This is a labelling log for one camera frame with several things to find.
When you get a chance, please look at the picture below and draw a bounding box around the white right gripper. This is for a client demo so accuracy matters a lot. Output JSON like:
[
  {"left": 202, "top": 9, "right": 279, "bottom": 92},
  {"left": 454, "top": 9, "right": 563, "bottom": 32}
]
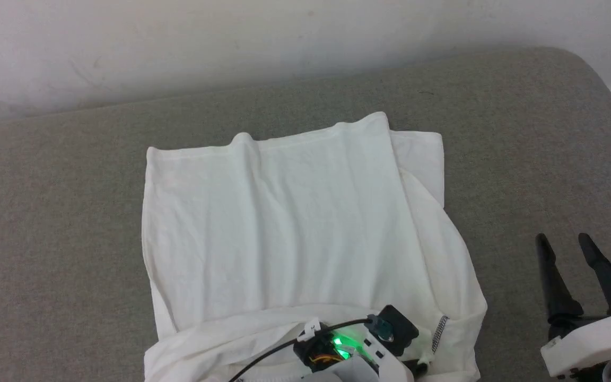
[{"left": 535, "top": 232, "right": 611, "bottom": 379}]

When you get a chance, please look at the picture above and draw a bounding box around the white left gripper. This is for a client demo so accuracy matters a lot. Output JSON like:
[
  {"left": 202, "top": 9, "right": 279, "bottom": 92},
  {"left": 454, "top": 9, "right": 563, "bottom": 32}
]
[{"left": 292, "top": 324, "right": 429, "bottom": 382}]

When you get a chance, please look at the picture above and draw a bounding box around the white t-shirt garment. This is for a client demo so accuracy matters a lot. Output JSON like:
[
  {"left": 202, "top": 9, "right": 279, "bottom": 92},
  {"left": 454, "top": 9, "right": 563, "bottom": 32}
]
[{"left": 141, "top": 111, "right": 489, "bottom": 382}]

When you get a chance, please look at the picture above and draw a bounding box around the grey fabric sofa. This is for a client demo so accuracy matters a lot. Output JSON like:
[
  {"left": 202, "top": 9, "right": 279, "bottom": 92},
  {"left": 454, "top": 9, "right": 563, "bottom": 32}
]
[{"left": 0, "top": 47, "right": 611, "bottom": 382}]

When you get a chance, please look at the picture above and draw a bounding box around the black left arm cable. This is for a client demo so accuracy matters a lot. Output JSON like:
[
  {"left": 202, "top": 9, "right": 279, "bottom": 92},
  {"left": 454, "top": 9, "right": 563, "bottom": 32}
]
[{"left": 228, "top": 317, "right": 376, "bottom": 382}]

